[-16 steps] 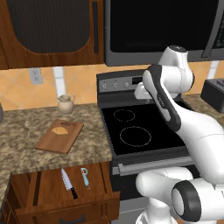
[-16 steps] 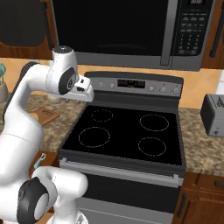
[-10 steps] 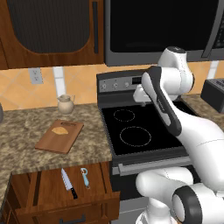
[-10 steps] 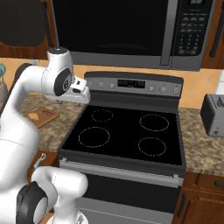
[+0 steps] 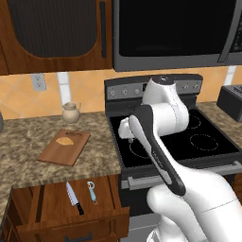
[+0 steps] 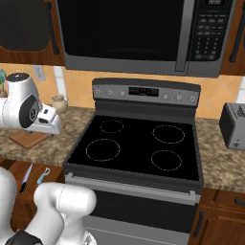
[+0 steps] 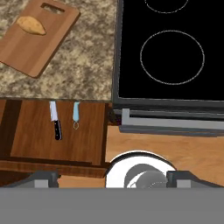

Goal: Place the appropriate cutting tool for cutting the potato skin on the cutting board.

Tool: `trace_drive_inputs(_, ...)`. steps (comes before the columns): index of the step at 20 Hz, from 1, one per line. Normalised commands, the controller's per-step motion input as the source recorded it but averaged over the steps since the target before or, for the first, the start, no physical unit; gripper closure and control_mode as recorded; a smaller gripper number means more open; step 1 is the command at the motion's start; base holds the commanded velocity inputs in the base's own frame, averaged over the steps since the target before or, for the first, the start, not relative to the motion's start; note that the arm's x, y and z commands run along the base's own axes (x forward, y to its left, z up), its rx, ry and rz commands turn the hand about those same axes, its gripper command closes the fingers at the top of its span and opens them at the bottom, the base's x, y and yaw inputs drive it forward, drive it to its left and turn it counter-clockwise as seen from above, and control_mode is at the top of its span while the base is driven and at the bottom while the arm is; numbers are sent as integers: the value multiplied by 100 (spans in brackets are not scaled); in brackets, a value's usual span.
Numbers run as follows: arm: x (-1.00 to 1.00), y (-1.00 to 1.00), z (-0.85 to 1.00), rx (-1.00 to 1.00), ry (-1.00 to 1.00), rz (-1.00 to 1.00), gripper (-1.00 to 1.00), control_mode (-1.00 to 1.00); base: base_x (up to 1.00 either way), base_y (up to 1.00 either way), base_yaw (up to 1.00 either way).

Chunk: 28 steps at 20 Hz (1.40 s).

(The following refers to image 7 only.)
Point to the open wooden drawer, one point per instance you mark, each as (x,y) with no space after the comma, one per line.
(78,140)

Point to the wooden cutting board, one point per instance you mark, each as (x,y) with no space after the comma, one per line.
(32,49)

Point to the white and grey round object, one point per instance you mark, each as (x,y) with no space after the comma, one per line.
(116,172)

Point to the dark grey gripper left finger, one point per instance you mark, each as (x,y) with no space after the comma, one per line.
(54,178)

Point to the dark grey oven door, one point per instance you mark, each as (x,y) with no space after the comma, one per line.
(163,131)

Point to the orange-brown potato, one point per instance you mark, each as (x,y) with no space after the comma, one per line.
(31,25)

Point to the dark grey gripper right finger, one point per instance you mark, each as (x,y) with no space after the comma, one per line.
(172,178)

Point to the black hob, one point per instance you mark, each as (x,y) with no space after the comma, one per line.
(172,49)

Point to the light blue peeler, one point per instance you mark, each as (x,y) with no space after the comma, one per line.
(76,112)

